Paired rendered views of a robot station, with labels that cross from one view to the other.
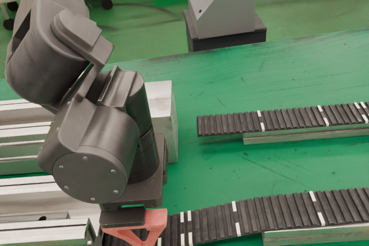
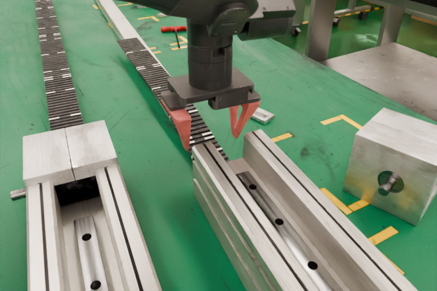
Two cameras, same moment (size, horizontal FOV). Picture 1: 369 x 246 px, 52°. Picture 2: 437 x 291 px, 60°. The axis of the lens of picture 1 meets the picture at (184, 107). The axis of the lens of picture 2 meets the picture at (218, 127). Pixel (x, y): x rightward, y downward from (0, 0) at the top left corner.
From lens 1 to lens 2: 0.70 m
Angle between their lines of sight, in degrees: 90
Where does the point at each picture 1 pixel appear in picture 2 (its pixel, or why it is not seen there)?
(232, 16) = not seen: outside the picture
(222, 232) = (198, 117)
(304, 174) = (119, 109)
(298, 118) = (65, 99)
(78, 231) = (260, 132)
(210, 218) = not seen: hidden behind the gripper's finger
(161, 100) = (73, 132)
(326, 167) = (110, 102)
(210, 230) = (197, 125)
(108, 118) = not seen: outside the picture
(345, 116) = (64, 82)
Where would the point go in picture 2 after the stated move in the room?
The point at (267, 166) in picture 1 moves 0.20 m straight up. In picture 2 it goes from (112, 125) to (92, 10)
